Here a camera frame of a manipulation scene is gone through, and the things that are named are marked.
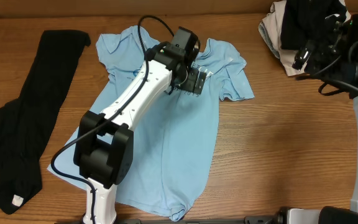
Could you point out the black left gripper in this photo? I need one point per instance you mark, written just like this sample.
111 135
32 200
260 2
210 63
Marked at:
196 81

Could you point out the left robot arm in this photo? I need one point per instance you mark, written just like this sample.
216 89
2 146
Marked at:
104 151

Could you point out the beige garment in pile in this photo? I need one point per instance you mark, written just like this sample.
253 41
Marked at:
273 23

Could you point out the grey-blue garment under pile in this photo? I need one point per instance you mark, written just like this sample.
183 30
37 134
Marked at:
264 34

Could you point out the black garment on left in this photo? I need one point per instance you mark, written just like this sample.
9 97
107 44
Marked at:
27 122

